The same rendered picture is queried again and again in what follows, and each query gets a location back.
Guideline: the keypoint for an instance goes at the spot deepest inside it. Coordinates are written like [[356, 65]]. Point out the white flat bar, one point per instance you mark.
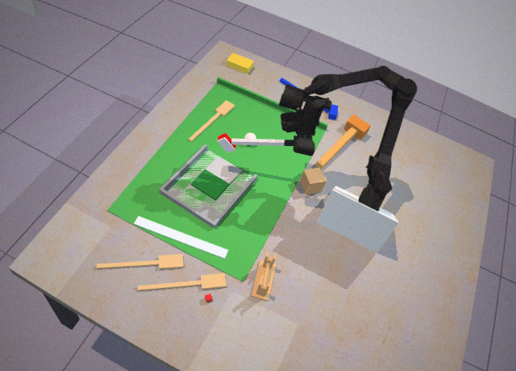
[[180, 236]]

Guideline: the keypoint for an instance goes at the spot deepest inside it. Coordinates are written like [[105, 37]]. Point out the green putting mat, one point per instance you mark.
[[246, 227]]

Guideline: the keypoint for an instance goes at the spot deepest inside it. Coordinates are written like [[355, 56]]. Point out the orange cube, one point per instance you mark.
[[313, 180]]

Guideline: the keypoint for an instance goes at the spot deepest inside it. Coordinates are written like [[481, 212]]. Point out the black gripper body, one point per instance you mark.
[[304, 144]]

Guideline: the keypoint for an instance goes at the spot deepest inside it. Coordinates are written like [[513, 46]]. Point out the yellow rectangular block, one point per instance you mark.
[[240, 63]]

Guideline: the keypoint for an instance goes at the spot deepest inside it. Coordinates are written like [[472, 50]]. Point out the blue golf putter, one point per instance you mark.
[[332, 112]]

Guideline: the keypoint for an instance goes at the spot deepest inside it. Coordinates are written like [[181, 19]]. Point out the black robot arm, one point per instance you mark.
[[379, 166]]

